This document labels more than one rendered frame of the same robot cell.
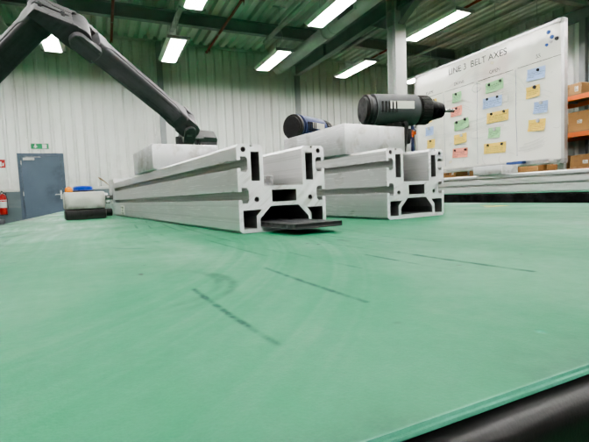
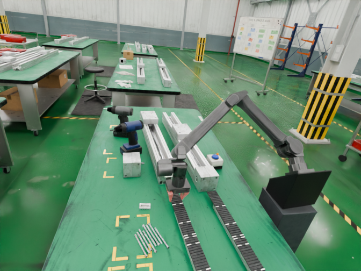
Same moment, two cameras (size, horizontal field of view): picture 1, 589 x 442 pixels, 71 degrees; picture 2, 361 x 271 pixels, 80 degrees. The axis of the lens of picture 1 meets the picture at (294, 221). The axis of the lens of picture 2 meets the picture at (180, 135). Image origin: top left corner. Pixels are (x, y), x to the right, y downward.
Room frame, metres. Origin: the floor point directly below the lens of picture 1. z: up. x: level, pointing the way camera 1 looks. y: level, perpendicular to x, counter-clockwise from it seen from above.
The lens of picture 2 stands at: (2.08, 0.47, 1.53)
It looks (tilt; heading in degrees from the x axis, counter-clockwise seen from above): 27 degrees down; 191
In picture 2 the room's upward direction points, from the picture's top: 7 degrees clockwise
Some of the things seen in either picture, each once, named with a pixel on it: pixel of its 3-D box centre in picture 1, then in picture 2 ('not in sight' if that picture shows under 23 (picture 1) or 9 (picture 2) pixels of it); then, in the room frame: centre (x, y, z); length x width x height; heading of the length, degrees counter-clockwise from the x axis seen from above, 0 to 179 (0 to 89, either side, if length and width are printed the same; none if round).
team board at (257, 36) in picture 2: not in sight; (251, 55); (-4.87, 0.88, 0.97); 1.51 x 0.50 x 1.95; 45
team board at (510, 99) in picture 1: (480, 167); not in sight; (3.60, -1.64, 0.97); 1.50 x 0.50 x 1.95; 25
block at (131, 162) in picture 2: not in sight; (134, 164); (1.17, 0.05, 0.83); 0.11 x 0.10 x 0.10; 118
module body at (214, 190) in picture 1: (175, 195); (181, 138); (0.76, 0.22, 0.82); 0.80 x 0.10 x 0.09; 31
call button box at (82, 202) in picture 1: (88, 204); (213, 161); (0.93, 0.46, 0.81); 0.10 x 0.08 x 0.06; 121
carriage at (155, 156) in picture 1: (173, 168); (181, 133); (0.76, 0.22, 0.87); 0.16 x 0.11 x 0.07; 31
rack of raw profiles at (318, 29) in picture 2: not in sight; (304, 50); (-9.02, 3.24, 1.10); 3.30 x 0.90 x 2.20; 25
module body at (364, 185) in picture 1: (267, 191); (154, 140); (0.85, 0.05, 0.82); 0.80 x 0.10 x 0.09; 31
